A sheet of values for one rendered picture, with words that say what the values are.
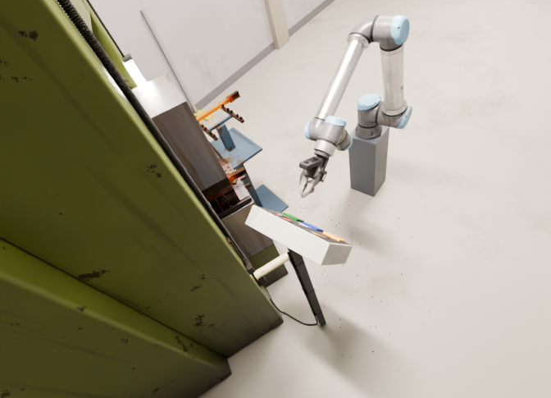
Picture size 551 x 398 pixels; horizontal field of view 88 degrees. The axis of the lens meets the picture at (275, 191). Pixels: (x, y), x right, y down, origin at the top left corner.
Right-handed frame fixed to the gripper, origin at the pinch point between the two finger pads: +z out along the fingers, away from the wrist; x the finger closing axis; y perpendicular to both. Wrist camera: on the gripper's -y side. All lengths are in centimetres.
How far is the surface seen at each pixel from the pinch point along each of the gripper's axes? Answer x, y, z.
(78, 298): 25, -61, 56
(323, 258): -26.8, -21.6, 16.3
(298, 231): -15.0, -21.7, 12.5
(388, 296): -38, 100, 40
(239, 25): 278, 160, -189
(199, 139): 31.9, -36.3, -4.2
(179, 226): 16, -43, 26
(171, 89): 44, -47, -17
